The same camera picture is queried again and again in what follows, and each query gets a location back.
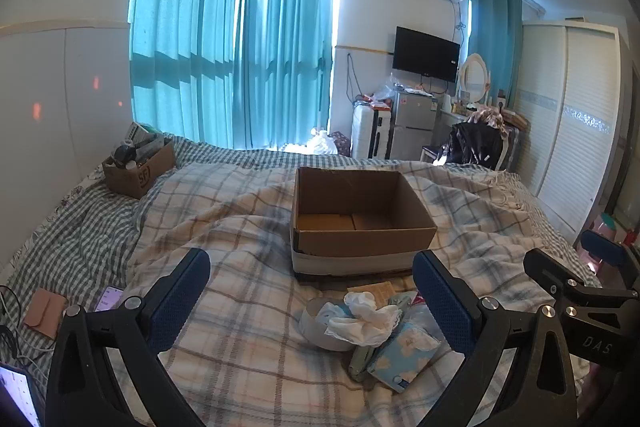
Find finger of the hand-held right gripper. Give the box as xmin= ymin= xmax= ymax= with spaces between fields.
xmin=523 ymin=248 xmax=640 ymax=304
xmin=580 ymin=229 xmax=640 ymax=292

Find brown paper card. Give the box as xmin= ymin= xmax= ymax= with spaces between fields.
xmin=347 ymin=282 xmax=397 ymax=309

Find laptop screen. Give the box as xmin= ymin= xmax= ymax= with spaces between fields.
xmin=0 ymin=362 xmax=45 ymax=427

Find black wall television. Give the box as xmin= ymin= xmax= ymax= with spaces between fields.
xmin=392 ymin=26 xmax=462 ymax=83

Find tangled cables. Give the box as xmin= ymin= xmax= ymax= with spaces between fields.
xmin=0 ymin=284 xmax=57 ymax=365

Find narrow teal curtain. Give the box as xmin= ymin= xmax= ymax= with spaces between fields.
xmin=466 ymin=0 xmax=524 ymax=108

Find pale green plastic clip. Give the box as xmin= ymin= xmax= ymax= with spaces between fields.
xmin=348 ymin=344 xmax=382 ymax=384

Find black jacket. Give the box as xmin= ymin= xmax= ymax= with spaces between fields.
xmin=442 ymin=121 xmax=507 ymax=171

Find pink plastic bottle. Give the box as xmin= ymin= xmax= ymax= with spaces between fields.
xmin=595 ymin=213 xmax=622 ymax=236

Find brown wallet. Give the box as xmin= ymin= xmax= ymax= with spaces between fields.
xmin=23 ymin=289 xmax=69 ymax=341

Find white tissue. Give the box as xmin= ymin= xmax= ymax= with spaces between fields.
xmin=324 ymin=291 xmax=402 ymax=349

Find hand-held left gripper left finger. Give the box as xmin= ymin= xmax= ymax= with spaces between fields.
xmin=45 ymin=248 xmax=211 ymax=427

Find silver mini fridge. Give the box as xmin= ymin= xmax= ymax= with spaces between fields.
xmin=389 ymin=90 xmax=440 ymax=162

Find floral cloth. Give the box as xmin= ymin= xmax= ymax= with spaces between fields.
xmin=469 ymin=106 xmax=507 ymax=134

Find dark patterned bag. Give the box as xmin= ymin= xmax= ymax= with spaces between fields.
xmin=329 ymin=131 xmax=354 ymax=156

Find white suitcase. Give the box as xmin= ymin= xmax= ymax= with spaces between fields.
xmin=351 ymin=104 xmax=397 ymax=160

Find oval white mirror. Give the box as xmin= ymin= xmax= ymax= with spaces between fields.
xmin=457 ymin=52 xmax=491 ymax=106

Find white patterned box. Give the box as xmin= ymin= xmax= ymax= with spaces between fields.
xmin=124 ymin=122 xmax=153 ymax=145

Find small cardboard box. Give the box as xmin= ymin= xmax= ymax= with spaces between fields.
xmin=102 ymin=141 xmax=177 ymax=200

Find black cable bundle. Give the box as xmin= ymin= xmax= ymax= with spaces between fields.
xmin=113 ymin=143 xmax=142 ymax=168

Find blue patterned tissue packet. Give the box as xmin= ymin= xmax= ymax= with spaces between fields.
xmin=366 ymin=307 xmax=442 ymax=394

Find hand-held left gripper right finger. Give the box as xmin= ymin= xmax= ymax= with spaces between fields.
xmin=412 ymin=249 xmax=584 ymax=427

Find grey tape roll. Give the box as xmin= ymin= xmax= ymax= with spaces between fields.
xmin=299 ymin=297 xmax=362 ymax=353

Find smartphone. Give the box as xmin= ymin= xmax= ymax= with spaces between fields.
xmin=95 ymin=285 xmax=125 ymax=314

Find plaid blanket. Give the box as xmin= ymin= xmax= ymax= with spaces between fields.
xmin=117 ymin=157 xmax=603 ymax=427

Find white plastic bag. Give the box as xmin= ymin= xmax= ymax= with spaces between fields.
xmin=299 ymin=127 xmax=339 ymax=156

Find white wardrobe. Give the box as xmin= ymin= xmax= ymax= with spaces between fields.
xmin=519 ymin=20 xmax=632 ymax=239

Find wide teal curtain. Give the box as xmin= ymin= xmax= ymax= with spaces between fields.
xmin=129 ymin=0 xmax=247 ymax=151

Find clear plastic bag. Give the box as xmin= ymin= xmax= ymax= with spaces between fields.
xmin=374 ymin=73 xmax=407 ymax=104

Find chair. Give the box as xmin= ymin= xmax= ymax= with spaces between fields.
xmin=421 ymin=144 xmax=447 ymax=166

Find large cardboard box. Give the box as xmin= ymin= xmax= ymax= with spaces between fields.
xmin=290 ymin=166 xmax=439 ymax=280

